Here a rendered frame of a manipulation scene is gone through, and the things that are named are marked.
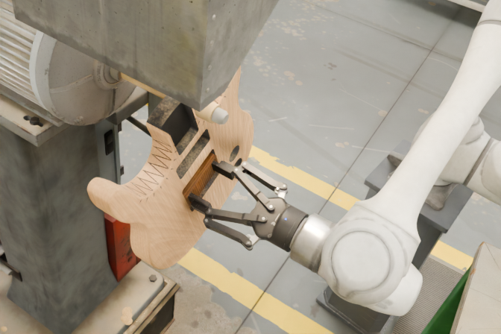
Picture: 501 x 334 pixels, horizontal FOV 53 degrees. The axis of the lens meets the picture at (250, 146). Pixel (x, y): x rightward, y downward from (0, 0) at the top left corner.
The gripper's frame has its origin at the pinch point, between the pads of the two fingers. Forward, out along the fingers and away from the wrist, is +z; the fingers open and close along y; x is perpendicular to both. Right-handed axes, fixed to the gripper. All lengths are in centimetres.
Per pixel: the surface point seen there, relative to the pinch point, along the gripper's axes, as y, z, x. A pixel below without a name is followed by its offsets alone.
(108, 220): -10, 35, -44
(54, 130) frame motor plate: -7.6, 26.7, 8.4
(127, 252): -12, 33, -64
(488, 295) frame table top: 14, -55, -21
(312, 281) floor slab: 22, -14, -124
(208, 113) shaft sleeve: 4.1, -2.0, 19.4
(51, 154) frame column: -9.1, 34.8, -6.3
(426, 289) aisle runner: 46, -55, -134
